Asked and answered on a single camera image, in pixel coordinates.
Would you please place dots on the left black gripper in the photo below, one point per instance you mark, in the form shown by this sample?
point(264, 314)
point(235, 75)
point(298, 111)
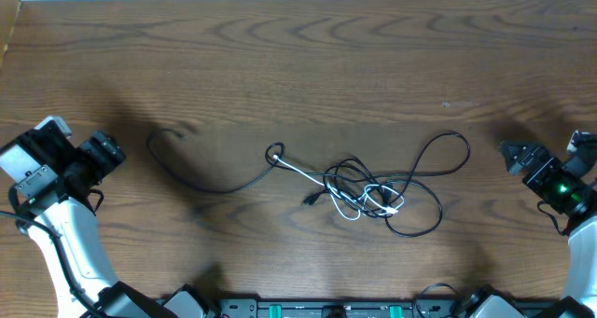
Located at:
point(103, 154)

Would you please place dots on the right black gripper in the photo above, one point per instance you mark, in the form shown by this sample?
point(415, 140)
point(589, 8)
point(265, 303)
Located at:
point(540, 172)

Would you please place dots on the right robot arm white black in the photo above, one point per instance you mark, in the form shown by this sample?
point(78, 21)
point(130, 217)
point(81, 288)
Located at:
point(579, 296)

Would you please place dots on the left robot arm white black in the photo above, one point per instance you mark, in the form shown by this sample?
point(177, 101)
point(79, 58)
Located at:
point(53, 181)

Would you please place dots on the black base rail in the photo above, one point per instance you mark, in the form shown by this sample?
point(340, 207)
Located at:
point(438, 300)

